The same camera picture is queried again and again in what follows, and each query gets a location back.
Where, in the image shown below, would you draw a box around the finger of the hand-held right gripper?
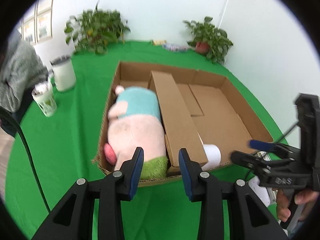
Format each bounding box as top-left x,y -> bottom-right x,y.
230,150 -> 274,178
247,139 -> 302,157

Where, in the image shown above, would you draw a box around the white wall conduit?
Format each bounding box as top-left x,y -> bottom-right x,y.
217,0 -> 236,28

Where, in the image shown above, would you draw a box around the green tablecloth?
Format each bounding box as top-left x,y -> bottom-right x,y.
5,40 -> 300,240

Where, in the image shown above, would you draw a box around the person's right hand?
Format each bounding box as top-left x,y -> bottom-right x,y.
276,189 -> 319,222

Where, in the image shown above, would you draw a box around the white tumbler cup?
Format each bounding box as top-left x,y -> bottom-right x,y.
49,54 -> 77,92

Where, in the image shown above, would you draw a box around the group of framed wall certificates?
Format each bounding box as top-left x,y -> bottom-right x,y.
21,0 -> 57,45

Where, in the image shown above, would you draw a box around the large cardboard tray box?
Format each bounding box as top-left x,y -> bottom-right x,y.
91,60 -> 274,187

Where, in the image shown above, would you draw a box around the thin black cable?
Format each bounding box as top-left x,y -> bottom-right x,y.
275,120 -> 300,143

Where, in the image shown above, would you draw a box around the thick black cable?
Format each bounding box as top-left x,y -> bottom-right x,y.
0,106 -> 52,212

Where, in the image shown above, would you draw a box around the green and white medicine box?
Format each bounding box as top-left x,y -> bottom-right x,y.
255,151 -> 273,161

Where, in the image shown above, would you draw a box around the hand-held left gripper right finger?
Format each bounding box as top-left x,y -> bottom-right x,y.
178,149 -> 289,240

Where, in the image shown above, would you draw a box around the pink and teal plush toy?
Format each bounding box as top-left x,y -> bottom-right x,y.
104,85 -> 168,180

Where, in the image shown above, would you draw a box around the tissue packet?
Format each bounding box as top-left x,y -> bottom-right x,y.
162,43 -> 188,53

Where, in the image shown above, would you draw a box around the potted plant in red pot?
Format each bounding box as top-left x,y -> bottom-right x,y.
183,16 -> 234,64

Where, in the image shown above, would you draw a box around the white flat device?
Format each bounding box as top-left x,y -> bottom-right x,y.
246,175 -> 278,208

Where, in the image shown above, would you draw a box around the large leafy potted plant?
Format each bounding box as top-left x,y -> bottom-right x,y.
64,4 -> 131,55

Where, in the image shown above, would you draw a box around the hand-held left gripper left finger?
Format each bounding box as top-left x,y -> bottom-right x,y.
32,147 -> 145,240

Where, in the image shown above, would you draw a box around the long cardboard box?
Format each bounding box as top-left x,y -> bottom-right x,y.
148,70 -> 209,177

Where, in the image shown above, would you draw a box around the white paper roll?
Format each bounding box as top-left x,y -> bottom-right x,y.
200,144 -> 222,171

